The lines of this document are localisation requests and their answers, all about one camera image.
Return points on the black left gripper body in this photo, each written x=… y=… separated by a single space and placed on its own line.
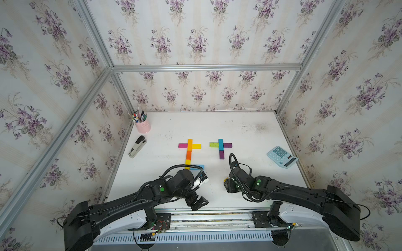
x=191 y=200

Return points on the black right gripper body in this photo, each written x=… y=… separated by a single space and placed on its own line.
x=233 y=188

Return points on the light blue wooden block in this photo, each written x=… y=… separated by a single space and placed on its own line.
x=201 y=166

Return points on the teal wooden block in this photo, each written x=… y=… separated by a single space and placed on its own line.
x=220 y=145

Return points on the orange wooden block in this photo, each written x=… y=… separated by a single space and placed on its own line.
x=189 y=155

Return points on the orange-yellow wooden block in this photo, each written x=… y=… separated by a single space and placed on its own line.
x=189 y=145

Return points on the purple wooden block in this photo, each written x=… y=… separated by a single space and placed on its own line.
x=221 y=155

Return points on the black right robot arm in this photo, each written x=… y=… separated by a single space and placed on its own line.
x=338 y=211

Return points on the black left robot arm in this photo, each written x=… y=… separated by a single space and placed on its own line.
x=86 y=223

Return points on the light blue calculator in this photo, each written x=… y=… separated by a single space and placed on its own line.
x=282 y=158

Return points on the black and white stapler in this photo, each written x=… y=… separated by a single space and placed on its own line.
x=139 y=144

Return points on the pink metal pen bucket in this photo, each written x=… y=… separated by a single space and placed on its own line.
x=143 y=127

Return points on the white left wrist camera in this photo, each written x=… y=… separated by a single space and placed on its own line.
x=202 y=179

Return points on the aluminium front rail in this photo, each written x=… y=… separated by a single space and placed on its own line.
x=214 y=220

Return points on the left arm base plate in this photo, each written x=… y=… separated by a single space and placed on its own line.
x=162 y=222

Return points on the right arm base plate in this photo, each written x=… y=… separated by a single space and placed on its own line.
x=268 y=219

